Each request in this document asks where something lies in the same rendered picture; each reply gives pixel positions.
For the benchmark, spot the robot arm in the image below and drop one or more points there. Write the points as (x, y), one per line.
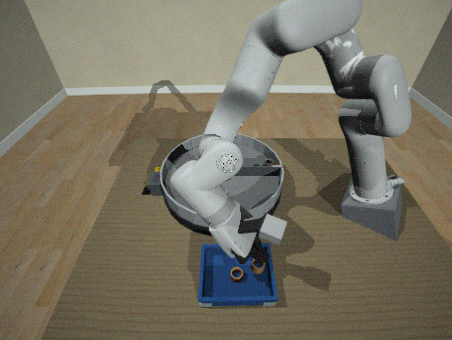
(290, 27)

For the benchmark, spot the blue crate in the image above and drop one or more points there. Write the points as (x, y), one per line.
(217, 289)

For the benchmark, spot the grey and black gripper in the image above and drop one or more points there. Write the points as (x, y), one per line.
(240, 244)

